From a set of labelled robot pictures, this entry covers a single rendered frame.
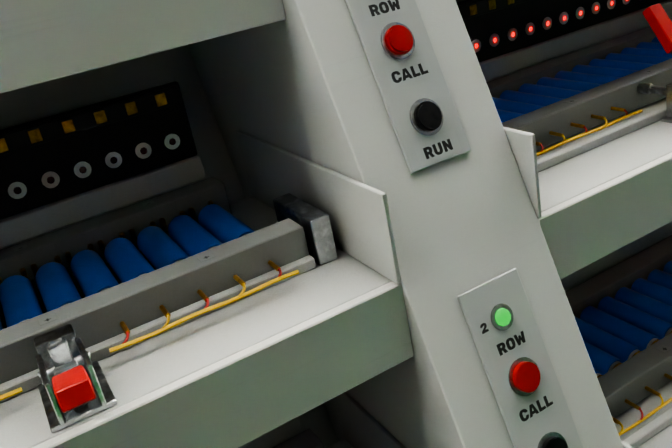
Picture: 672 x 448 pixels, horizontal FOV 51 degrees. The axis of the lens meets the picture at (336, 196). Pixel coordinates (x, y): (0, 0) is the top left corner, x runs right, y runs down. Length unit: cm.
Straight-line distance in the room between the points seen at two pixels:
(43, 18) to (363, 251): 19
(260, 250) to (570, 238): 18
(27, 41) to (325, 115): 15
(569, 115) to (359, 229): 21
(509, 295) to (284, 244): 12
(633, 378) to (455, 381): 19
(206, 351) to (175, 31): 15
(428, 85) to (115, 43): 16
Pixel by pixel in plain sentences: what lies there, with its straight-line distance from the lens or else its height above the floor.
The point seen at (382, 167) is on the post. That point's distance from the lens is 36.
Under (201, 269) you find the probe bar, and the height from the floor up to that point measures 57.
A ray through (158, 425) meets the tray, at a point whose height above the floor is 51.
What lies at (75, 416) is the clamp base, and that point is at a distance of 33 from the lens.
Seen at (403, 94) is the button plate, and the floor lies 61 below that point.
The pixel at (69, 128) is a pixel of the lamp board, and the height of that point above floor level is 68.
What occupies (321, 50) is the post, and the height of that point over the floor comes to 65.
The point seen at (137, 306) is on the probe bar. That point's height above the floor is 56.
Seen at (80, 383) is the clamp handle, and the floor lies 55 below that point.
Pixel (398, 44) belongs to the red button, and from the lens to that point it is 38.
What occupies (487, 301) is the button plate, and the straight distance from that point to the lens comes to 39.
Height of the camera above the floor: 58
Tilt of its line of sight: 1 degrees down
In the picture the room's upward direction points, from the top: 21 degrees counter-clockwise
